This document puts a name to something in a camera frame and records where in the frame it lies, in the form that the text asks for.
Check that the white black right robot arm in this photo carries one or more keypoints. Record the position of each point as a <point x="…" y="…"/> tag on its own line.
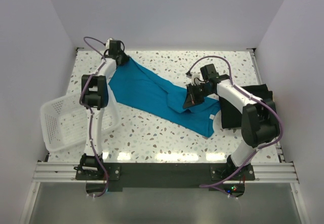
<point x="260" y="124"/>

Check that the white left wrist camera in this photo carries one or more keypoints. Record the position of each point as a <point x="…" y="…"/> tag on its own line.
<point x="107" y="45"/>

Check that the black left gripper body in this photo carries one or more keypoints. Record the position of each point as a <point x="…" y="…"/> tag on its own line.
<point x="124" y="58"/>

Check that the aluminium extrusion rail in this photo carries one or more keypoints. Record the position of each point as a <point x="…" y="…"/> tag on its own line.
<point x="54" y="172"/>

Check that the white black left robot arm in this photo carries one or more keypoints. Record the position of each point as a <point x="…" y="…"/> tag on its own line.
<point x="95" y="96"/>

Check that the black folded t shirt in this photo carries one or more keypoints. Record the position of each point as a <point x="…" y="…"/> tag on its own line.
<point x="230" y="115"/>

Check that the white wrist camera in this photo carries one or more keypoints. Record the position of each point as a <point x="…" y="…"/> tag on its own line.
<point x="195" y="79"/>
<point x="107" y="45"/>

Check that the white plastic basket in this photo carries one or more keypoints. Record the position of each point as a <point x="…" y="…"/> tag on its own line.
<point x="65" y="123"/>

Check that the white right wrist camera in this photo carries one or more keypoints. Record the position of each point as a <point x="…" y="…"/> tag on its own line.
<point x="195" y="79"/>

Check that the blue t shirt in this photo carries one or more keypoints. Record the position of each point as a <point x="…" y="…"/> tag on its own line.
<point x="136" y="86"/>

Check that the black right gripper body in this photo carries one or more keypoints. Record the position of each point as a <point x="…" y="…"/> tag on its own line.
<point x="198" y="92"/>

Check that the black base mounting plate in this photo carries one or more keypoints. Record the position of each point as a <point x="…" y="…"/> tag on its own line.
<point x="157" y="175"/>

